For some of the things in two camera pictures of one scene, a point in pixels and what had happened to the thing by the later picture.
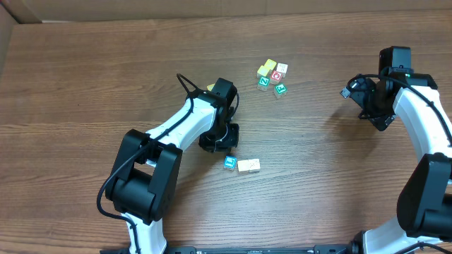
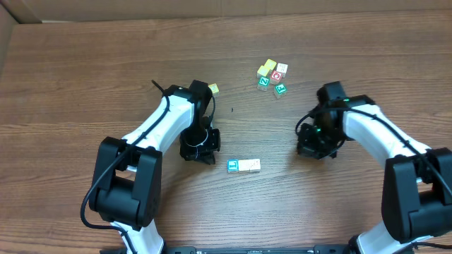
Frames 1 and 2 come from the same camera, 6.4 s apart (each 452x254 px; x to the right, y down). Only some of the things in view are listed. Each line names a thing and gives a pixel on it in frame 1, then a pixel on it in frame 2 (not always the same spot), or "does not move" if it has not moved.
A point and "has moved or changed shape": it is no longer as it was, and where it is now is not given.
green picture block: [280, 90] does not move
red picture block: [275, 77] does not move
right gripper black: [378, 120] -> [315, 148]
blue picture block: [230, 162] has moved or changed shape
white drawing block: [253, 165] does not move
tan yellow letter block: [243, 165] does not move
